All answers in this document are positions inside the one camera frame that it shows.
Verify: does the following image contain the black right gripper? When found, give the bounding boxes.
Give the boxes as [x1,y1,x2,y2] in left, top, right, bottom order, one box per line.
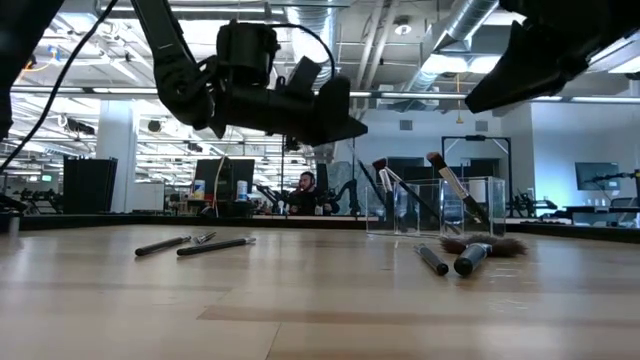
[463,0,640,114]

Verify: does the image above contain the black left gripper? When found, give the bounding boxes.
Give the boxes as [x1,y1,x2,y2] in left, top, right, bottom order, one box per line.
[208,19,370,148]

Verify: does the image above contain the brown-tipped silver-ferrule makeup brush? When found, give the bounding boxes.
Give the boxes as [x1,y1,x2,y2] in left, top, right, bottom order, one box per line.
[371,157,397,232]

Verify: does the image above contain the brown-tipped white-ferrule makeup brush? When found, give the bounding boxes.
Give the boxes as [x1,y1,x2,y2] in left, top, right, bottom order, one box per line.
[426,151,492,226]

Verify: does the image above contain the large fan makeup brush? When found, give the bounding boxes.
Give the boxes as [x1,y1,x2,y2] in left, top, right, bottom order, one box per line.
[438,233,530,278]

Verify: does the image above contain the person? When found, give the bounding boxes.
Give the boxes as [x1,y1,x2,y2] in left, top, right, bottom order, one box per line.
[288,170,341,217]

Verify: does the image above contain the yellow hanging tag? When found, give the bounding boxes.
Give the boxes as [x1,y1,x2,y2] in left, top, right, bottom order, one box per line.
[454,73,464,125]

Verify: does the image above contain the ceiling light strip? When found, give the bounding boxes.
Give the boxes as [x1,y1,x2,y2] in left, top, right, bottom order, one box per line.
[9,85,640,105]

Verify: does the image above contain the clear acrylic brush organizer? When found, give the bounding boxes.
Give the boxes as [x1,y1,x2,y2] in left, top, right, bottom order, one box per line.
[366,175,507,239]

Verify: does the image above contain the black monitors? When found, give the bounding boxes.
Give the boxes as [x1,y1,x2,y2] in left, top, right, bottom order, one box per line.
[193,158,256,205]

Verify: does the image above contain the white pillar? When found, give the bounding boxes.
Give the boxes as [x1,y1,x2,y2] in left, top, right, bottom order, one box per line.
[95,99,140,215]

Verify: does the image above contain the black cabinet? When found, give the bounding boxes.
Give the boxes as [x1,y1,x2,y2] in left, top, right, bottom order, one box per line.
[62,156,119,216]

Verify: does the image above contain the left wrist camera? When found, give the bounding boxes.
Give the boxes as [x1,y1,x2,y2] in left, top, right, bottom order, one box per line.
[285,54,323,95]

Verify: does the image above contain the ribbed silver ceiling duct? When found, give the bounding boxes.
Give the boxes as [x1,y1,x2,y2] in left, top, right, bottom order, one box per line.
[284,4,346,166]
[403,0,501,96]

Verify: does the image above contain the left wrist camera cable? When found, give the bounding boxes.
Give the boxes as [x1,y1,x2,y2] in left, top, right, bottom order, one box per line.
[267,22,337,81]

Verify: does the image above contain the black rig frame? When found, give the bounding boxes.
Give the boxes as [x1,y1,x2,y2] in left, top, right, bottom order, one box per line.
[440,134,513,217]

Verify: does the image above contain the wall monitor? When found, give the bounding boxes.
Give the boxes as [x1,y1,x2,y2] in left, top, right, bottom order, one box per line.
[574,161,622,192]

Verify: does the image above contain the yellow hanging cable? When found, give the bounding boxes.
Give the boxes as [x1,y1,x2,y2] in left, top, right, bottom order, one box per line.
[212,124,236,217]

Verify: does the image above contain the black aluminium table frame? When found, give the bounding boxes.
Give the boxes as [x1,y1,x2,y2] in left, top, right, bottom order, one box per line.
[0,212,640,246]

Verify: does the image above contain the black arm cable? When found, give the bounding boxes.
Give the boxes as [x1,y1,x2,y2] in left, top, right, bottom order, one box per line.
[0,0,121,174]

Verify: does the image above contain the ceiling device with yellow cable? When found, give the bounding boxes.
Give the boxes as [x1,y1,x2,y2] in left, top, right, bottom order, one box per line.
[22,45,64,74]

